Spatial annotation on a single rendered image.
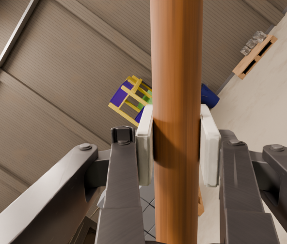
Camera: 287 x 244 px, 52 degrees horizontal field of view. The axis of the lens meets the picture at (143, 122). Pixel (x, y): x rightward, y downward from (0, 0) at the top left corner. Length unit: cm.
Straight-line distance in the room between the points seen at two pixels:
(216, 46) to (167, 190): 781
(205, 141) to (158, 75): 5
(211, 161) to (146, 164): 3
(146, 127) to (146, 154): 2
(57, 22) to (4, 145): 400
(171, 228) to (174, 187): 3
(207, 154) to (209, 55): 781
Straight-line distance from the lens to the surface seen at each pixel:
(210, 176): 16
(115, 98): 579
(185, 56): 17
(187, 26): 17
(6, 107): 933
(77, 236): 202
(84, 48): 819
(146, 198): 457
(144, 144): 15
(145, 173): 16
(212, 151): 16
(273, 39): 727
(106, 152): 15
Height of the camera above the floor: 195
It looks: 6 degrees down
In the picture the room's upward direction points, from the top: 54 degrees counter-clockwise
